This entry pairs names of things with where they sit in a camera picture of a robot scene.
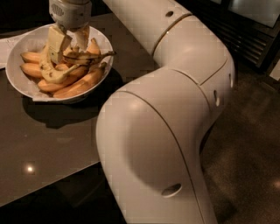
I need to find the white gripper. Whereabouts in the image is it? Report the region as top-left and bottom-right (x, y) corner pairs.
(47, 0), (92, 64)

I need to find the dark spotted top banana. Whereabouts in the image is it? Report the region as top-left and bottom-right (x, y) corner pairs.
(63, 51), (116, 65)

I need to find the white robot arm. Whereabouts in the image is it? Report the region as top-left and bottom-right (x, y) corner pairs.
(95, 0), (235, 224)

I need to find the back right yellow banana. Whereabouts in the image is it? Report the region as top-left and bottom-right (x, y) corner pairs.
(87, 38), (101, 54)

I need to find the white bowl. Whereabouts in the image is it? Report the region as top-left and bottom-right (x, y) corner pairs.
(5, 23), (115, 105)

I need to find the curved spotted yellow banana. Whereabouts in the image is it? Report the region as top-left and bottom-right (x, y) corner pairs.
(39, 44), (79, 83)

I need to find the left upper yellow banana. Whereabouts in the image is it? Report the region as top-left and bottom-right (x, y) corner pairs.
(20, 52), (40, 64)

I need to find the left lower yellow banana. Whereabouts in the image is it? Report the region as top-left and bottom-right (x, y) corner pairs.
(20, 63), (42, 78)

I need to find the front long yellow banana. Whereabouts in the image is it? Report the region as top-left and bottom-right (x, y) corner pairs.
(53, 62), (107, 99)

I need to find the white napkin on table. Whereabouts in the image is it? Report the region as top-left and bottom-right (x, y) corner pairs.
(0, 34), (25, 69)

